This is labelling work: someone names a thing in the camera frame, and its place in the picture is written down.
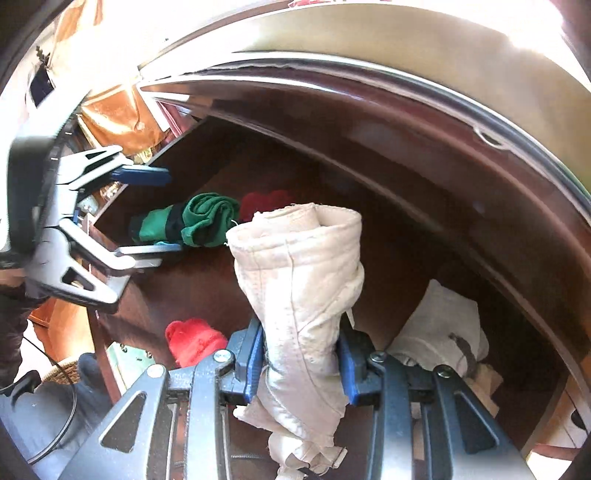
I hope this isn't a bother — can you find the cream underwear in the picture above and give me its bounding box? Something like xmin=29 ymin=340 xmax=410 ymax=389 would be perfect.
xmin=225 ymin=202 xmax=365 ymax=476

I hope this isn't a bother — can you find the person's left forearm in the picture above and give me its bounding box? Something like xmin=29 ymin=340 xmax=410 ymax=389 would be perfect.
xmin=0 ymin=258 xmax=38 ymax=388

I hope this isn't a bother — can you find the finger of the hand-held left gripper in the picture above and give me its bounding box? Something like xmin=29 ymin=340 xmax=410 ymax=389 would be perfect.
xmin=58 ymin=145 xmax=171 ymax=192
xmin=25 ymin=217 xmax=183 ymax=315

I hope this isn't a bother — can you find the wicker basket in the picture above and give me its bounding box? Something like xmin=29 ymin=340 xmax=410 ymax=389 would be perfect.
xmin=39 ymin=360 xmax=81 ymax=384

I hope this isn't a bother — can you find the white grey underwear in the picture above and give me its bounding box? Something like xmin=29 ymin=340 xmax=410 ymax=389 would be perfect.
xmin=388 ymin=279 xmax=490 ymax=374

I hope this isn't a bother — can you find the round wooden drum container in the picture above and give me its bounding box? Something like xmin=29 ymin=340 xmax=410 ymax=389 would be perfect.
xmin=139 ymin=0 xmax=591 ymax=444

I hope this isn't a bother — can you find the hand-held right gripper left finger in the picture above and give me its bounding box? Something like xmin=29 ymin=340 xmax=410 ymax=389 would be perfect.
xmin=60 ymin=316 xmax=266 ymax=480

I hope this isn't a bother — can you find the green underwear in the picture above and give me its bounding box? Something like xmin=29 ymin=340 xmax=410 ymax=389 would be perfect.
xmin=128 ymin=193 xmax=241 ymax=248

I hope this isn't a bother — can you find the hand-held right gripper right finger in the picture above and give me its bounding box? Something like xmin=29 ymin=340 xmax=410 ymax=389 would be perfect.
xmin=336 ymin=316 xmax=536 ymax=480

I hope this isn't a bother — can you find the bright red fuzzy underwear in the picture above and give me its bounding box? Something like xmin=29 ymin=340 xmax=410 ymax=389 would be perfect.
xmin=165 ymin=318 xmax=229 ymax=368

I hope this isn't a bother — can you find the thin black cable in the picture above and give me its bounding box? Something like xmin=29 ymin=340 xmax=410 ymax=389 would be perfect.
xmin=18 ymin=335 xmax=77 ymax=464

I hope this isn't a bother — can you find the tan cloth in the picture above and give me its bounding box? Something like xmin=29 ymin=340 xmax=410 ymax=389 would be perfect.
xmin=466 ymin=362 xmax=504 ymax=416

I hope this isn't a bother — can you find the metal drawer lock plate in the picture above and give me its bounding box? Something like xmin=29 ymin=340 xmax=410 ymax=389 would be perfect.
xmin=108 ymin=344 xmax=153 ymax=398

